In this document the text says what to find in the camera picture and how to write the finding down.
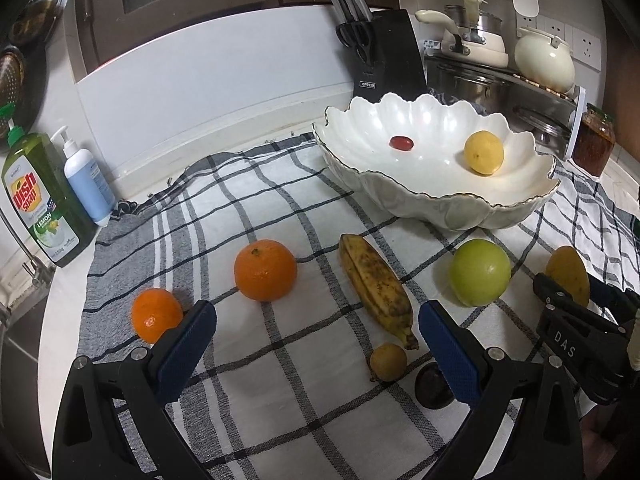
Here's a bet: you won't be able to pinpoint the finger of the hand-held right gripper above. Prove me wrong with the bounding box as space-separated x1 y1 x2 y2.
589 274 640 325
532 272 632 378

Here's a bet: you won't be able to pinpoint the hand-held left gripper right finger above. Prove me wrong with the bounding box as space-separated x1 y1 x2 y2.
418 300 586 480

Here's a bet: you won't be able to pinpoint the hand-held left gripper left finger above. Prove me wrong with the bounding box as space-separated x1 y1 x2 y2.
51 300 218 480

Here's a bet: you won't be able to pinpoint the yellow mango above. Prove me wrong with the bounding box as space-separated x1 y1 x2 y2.
545 246 591 308

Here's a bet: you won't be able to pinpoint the dark purple round fruit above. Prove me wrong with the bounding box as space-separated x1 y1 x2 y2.
415 364 456 409

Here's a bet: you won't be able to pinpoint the small orange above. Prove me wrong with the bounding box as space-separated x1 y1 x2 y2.
131 288 184 345

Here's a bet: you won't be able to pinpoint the small brown longan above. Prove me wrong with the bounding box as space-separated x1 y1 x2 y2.
369 343 407 382

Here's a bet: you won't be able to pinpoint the spotted yellow banana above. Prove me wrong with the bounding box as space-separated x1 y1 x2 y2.
339 233 420 351

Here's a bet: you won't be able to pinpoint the white scalloped bowl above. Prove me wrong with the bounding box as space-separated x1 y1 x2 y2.
312 92 562 232

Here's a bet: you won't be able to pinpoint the green apple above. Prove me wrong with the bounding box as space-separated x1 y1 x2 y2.
448 239 512 307

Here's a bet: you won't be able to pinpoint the large orange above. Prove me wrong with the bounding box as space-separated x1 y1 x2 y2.
234 240 298 303

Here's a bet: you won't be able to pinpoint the black white checked cloth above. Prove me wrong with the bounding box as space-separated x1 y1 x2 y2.
77 132 640 480

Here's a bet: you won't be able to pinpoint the glass jar of red sauce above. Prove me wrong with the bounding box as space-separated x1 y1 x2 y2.
572 103 616 177

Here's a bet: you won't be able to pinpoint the yellow lemon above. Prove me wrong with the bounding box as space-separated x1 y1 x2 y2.
464 130 504 176

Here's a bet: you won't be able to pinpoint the glass lid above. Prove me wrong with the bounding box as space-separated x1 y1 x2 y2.
515 105 571 151

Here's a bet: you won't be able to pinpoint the steel faucet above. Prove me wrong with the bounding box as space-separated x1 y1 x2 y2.
0 210 56 293

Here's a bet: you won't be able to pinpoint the metal kitchen rack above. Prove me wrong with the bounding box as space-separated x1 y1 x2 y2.
422 40 588 161

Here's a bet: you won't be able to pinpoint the blue pump bottle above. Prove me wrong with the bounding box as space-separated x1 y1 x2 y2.
50 126 117 227

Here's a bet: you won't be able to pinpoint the green dish soap bottle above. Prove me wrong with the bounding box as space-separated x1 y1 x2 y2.
1 104 97 268

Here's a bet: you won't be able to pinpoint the wooden bead trivet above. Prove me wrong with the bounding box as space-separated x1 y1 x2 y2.
515 72 571 97

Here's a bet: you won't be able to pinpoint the brown wooden panel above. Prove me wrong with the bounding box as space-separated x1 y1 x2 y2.
600 0 640 151

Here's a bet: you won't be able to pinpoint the large steel pot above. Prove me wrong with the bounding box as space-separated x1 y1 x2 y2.
425 57 511 106

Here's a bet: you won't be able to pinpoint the cream round lidded pot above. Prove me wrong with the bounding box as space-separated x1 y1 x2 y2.
514 27 576 95

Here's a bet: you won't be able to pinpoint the cream saucepan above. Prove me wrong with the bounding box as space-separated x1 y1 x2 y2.
415 9 509 68

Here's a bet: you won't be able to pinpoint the black knife block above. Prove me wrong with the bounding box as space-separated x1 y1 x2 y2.
345 9 428 103

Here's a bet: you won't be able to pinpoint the metal colander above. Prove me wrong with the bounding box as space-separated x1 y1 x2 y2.
0 45 28 136

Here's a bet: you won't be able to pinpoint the black kitchen scissors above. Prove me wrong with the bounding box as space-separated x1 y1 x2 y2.
335 19 378 68

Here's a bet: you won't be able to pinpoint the metal steamer plate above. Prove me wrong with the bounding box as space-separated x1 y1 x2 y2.
10 0 73 46

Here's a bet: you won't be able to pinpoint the steel pot with cream handle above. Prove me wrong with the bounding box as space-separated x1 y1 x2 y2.
444 0 502 43

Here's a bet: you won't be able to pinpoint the brown window frame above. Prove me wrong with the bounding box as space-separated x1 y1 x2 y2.
62 0 401 86

